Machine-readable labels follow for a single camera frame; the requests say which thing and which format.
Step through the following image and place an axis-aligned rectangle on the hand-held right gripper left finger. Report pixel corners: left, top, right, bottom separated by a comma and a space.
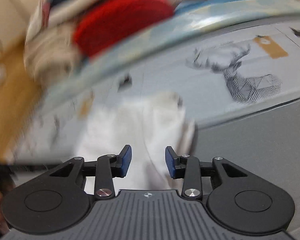
49, 144, 133, 200

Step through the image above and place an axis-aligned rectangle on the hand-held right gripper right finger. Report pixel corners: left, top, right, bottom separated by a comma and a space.
165, 145, 249, 200

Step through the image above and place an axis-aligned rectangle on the white t-shirt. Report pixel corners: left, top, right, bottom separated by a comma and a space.
15, 91, 198, 196

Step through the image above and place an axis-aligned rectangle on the cream folded blanket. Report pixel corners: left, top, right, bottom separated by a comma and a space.
24, 22, 83, 87

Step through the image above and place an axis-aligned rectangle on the red folded blanket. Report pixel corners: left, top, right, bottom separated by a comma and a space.
73, 0, 175, 58

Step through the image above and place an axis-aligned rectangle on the light blue blanket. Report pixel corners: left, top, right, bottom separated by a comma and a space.
40, 0, 300, 107

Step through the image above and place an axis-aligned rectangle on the stack of folded linens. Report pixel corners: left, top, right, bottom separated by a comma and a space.
30, 0, 140, 30

